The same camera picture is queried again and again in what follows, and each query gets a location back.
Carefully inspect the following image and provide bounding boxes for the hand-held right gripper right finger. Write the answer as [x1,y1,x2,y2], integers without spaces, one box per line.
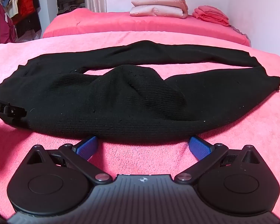
[174,136,263,185]

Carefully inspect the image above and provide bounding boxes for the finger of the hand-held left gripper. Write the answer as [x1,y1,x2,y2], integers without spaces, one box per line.
[3,105,27,123]

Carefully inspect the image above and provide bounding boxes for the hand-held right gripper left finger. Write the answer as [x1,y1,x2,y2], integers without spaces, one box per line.
[26,136,113,185]

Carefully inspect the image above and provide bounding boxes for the black knit pants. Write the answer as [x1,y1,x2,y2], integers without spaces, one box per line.
[0,40,280,145]

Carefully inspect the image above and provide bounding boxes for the pink fuzzy blanket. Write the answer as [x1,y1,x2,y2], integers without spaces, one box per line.
[0,31,280,220]

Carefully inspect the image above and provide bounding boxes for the maroon jersey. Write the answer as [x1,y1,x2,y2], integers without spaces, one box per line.
[0,4,16,44]

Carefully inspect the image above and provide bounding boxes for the cream shirt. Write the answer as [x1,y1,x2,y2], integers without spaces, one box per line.
[10,0,21,18]

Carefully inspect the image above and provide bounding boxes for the black cloth heap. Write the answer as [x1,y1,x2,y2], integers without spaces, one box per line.
[60,5,78,16]

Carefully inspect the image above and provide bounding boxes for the bed with pink sheet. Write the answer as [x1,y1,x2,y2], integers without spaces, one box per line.
[42,8,251,47]

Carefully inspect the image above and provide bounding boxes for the folded red blanket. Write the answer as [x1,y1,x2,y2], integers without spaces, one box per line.
[192,5,230,27]

